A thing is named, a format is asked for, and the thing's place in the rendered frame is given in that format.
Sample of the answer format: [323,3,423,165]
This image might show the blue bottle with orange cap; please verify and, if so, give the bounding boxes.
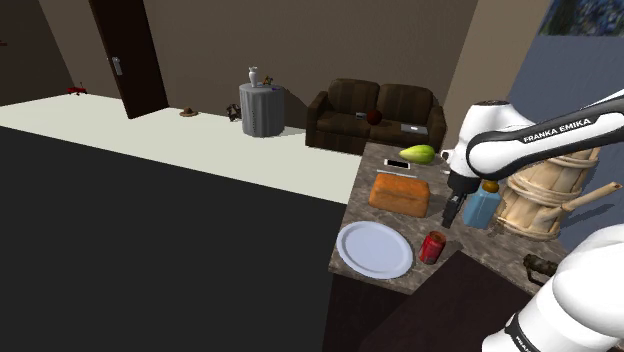
[461,179,503,231]

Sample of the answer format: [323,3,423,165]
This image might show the green mango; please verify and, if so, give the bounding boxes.
[398,144,437,165]

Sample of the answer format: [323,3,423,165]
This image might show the orange bread loaf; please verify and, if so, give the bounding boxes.
[368,172,432,219]

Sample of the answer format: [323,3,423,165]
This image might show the thin white stick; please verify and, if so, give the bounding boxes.
[376,168,419,179]

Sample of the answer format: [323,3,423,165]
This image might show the red can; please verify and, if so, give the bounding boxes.
[418,230,448,266]

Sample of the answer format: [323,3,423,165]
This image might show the white round plate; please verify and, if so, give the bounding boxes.
[335,220,415,281]

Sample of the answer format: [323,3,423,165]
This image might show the dark olive cylinder tool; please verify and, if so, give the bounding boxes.
[522,253,560,287]

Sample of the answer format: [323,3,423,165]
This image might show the brown sofa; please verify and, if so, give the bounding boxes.
[304,77,448,157]

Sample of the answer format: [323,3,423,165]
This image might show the round table with grey cloth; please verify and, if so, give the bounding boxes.
[238,66,287,139]

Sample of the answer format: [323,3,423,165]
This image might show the dark brown door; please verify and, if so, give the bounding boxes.
[88,0,170,121]

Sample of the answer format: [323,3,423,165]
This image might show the wooden rope-wrapped barrel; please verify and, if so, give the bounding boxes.
[488,147,624,243]

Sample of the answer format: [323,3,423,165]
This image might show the blue green wall picture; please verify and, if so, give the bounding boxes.
[537,0,624,37]

